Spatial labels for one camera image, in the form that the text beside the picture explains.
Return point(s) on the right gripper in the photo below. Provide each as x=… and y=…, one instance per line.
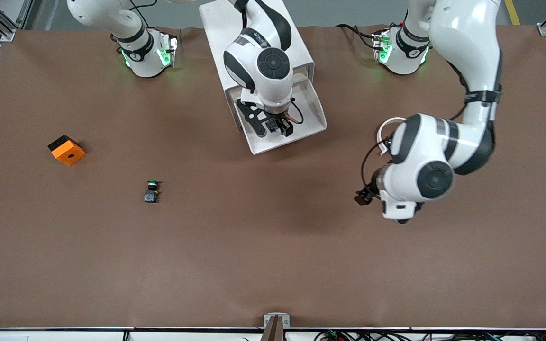
x=280, y=121

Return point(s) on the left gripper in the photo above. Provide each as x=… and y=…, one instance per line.
x=375, y=183

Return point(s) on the red push button switch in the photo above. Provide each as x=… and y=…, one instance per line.
x=273, y=126

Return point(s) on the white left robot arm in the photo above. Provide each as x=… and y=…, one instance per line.
x=467, y=47

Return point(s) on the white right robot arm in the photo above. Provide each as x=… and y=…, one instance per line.
x=268, y=90

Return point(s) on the brown table cover mat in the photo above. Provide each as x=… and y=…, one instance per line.
x=273, y=246

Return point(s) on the orange box with hole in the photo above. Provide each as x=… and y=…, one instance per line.
x=67, y=151

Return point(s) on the green push button switch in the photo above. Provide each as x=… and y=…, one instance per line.
x=151, y=192

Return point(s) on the grey metal bracket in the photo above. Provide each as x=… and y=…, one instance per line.
x=277, y=316

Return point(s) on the brown post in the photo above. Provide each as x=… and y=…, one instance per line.
x=273, y=334

